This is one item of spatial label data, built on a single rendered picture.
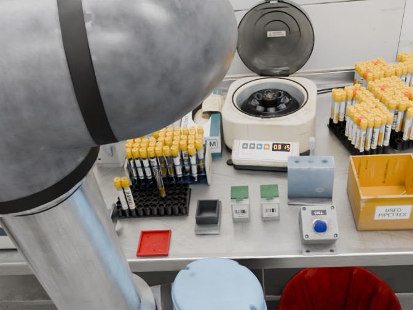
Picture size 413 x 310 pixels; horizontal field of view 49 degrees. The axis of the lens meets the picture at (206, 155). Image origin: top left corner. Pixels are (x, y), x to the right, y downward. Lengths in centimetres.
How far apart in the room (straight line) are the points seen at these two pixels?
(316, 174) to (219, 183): 25
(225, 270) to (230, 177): 55
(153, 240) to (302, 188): 35
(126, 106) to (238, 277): 38
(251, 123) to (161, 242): 36
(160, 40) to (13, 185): 13
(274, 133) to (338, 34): 43
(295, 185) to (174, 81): 79
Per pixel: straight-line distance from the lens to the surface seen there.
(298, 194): 105
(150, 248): 100
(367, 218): 99
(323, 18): 140
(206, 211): 103
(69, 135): 28
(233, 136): 115
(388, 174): 109
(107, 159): 94
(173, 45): 27
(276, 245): 97
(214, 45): 30
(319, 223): 92
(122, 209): 107
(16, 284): 191
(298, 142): 114
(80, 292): 46
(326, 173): 101
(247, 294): 59
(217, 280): 60
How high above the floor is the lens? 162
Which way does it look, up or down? 38 degrees down
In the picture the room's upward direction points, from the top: 8 degrees counter-clockwise
